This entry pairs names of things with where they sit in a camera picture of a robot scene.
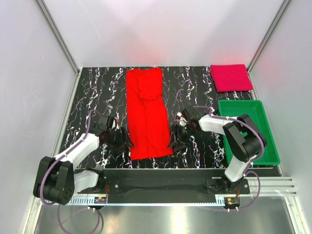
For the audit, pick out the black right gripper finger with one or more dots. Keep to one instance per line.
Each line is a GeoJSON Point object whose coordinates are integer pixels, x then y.
{"type": "Point", "coordinates": [171, 142]}
{"type": "Point", "coordinates": [179, 146]}

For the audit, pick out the aluminium front rail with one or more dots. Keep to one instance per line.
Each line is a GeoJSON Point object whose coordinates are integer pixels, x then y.
{"type": "Point", "coordinates": [268, 186]}

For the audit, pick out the aluminium frame post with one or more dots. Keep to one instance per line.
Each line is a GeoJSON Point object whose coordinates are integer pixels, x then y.
{"type": "Point", "coordinates": [269, 33]}
{"type": "Point", "coordinates": [57, 35]}

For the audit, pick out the folded magenta t shirt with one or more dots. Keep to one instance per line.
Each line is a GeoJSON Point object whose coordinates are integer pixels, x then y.
{"type": "Point", "coordinates": [230, 78]}

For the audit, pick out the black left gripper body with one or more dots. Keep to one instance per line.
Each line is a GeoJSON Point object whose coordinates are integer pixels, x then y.
{"type": "Point", "coordinates": [115, 139]}

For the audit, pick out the red t shirt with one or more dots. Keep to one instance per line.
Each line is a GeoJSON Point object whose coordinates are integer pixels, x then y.
{"type": "Point", "coordinates": [147, 115]}

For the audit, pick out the right aluminium frame post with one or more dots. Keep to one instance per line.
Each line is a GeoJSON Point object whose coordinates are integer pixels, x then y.
{"type": "Point", "coordinates": [269, 33]}

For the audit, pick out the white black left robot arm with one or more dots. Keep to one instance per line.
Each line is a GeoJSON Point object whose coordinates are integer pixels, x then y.
{"type": "Point", "coordinates": [58, 179]}

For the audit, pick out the black marbled table mat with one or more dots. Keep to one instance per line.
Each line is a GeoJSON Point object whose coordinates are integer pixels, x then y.
{"type": "Point", "coordinates": [104, 89]}

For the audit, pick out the white slotted cable duct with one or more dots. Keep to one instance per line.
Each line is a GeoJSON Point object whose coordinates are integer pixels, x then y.
{"type": "Point", "coordinates": [151, 200]}

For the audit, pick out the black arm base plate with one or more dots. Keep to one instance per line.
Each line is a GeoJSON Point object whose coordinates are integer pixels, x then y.
{"type": "Point", "coordinates": [180, 173]}

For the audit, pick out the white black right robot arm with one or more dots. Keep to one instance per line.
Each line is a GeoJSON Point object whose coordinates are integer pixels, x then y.
{"type": "Point", "coordinates": [246, 142]}

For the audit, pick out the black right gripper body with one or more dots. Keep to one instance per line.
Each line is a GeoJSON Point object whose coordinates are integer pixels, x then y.
{"type": "Point", "coordinates": [184, 133]}

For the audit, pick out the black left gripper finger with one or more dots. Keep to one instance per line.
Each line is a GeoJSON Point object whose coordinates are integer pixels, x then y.
{"type": "Point", "coordinates": [123, 149]}
{"type": "Point", "coordinates": [129, 142]}

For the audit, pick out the left aluminium frame post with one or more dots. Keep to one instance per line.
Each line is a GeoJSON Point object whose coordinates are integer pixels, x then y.
{"type": "Point", "coordinates": [57, 35]}

